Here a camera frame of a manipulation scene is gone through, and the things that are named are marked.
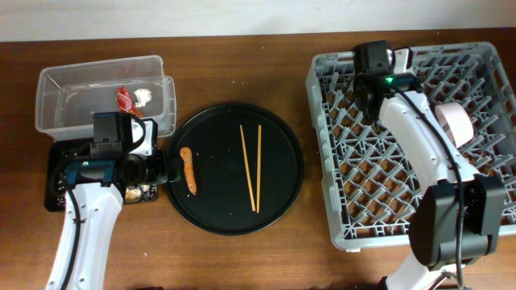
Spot food scraps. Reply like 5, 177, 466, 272
124, 184, 158, 204

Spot orange carrot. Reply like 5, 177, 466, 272
180, 147, 197, 195

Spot red snack wrapper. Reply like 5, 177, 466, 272
116, 86, 143, 118

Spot white tissue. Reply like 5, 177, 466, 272
134, 89, 152, 108

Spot pink bowl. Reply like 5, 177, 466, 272
435, 102, 474, 147

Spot wooden chopstick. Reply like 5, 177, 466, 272
256, 125, 262, 213
239, 125, 256, 212

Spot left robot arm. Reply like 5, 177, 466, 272
46, 112, 168, 289

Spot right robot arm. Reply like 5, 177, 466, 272
348, 40, 506, 289

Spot grey dishwasher rack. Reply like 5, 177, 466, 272
306, 42, 515, 251

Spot clear plastic waste bin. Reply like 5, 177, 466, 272
35, 55, 177, 141

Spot black rectangular tray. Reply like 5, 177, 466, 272
44, 139, 158, 212

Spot round black serving tray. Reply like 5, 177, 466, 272
166, 103, 304, 235

